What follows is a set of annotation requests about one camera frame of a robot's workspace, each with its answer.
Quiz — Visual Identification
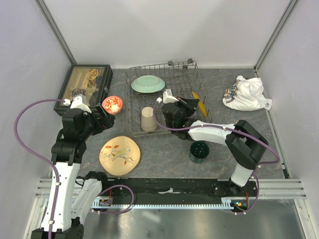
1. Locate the yellow patterned plate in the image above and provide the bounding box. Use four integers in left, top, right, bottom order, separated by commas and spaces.
191, 91, 207, 118

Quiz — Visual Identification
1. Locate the dark green mug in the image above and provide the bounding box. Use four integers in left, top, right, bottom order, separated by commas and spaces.
189, 141, 210, 163

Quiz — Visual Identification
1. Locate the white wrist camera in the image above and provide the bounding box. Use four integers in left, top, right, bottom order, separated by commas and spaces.
156, 89, 178, 104
63, 94, 92, 113

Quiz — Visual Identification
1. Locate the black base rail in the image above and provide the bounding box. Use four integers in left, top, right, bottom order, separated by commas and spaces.
81, 170, 259, 207

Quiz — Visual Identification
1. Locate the crumpled white printed cloth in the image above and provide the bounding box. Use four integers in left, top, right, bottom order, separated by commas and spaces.
222, 75, 272, 112

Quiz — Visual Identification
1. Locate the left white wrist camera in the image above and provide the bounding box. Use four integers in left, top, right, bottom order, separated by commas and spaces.
63, 94, 92, 113

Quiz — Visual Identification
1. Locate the beige paper cup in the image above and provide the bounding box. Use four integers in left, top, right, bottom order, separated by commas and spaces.
141, 107, 157, 132

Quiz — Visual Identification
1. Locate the beige bird plate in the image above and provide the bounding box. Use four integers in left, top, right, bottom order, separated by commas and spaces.
99, 136, 141, 176

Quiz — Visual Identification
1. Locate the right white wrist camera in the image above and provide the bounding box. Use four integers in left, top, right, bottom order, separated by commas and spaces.
156, 89, 178, 104

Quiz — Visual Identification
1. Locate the black glass-lid jewelry box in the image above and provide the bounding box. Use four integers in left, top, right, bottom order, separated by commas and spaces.
58, 64, 113, 114

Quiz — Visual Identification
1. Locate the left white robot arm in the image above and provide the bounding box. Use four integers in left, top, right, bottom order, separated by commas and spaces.
31, 105, 115, 239

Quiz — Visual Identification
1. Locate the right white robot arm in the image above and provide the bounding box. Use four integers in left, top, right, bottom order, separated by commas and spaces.
157, 93, 269, 196

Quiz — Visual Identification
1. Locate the grey slotted cable duct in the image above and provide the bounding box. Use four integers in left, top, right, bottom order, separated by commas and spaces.
91, 198, 248, 211

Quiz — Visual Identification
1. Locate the red patterned small bowl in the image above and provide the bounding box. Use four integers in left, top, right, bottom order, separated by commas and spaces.
102, 96, 123, 115

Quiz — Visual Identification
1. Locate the mint green plate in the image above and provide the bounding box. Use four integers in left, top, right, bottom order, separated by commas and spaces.
131, 75, 165, 94

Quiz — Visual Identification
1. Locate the grey wire dish rack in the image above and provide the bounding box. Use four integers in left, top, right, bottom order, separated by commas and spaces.
126, 58, 213, 136

